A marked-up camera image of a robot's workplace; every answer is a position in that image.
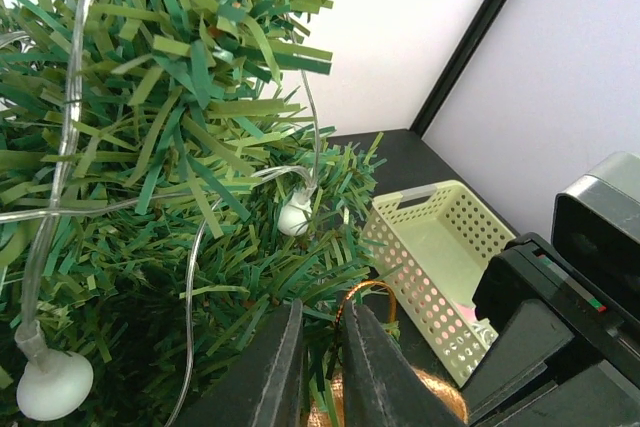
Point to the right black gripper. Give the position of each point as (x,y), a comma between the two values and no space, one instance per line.
(567,353)

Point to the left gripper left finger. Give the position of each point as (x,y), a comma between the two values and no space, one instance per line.
(264,386)

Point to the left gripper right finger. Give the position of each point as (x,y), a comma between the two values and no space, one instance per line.
(380,386)

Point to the gingerbread figure ornament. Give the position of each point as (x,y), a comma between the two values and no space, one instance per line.
(330,411)

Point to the pink paper ornament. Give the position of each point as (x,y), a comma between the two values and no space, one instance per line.
(468,312)

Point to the yellow-green plastic basket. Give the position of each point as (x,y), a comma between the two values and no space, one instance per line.
(432,245)

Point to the small green christmas tree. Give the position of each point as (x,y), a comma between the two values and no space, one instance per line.
(162,193)

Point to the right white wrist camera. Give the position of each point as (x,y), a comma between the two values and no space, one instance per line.
(596,229)

